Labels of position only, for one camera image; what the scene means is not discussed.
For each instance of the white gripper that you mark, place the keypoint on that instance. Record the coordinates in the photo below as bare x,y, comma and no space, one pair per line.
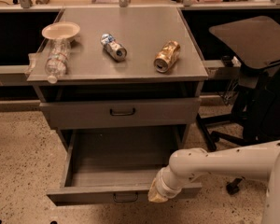
160,185

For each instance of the grey drawer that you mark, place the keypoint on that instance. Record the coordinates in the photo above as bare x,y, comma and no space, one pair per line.
124,113
113,165

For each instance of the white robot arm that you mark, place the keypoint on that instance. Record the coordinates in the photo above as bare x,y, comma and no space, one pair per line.
256,162

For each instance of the grey top drawer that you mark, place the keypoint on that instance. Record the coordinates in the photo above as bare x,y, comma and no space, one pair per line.
124,113

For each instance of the grey drawer cabinet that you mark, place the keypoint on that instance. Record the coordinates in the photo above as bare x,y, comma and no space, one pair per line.
93,75

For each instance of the crushed gold can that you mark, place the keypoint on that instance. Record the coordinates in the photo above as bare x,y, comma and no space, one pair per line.
167,56

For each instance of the crushed silver blue can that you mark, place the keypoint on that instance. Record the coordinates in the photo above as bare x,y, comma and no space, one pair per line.
113,48

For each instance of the clear plastic water bottle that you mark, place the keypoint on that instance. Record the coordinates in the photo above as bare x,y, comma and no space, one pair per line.
57,62

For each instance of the black office chair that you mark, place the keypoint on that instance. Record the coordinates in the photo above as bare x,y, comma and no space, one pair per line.
255,115

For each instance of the white paper bowl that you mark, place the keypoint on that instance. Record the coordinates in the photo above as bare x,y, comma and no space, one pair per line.
61,30

